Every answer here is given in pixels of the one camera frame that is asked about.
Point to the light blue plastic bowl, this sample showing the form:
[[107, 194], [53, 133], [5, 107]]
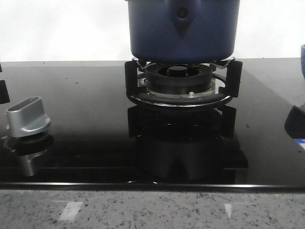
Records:
[[302, 59]]

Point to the dark blue cooking pot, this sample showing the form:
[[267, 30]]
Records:
[[182, 31]]

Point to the black pot support grate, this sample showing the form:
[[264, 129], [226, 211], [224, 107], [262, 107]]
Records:
[[226, 76]]

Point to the black gas burner head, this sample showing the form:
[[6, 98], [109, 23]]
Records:
[[178, 79]]

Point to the black glass gas cooktop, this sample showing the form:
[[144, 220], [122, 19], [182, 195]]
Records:
[[98, 139]]

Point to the silver stove control knob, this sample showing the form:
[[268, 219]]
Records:
[[27, 118]]

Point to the energy label sticker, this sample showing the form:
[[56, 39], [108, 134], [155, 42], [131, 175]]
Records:
[[301, 142]]

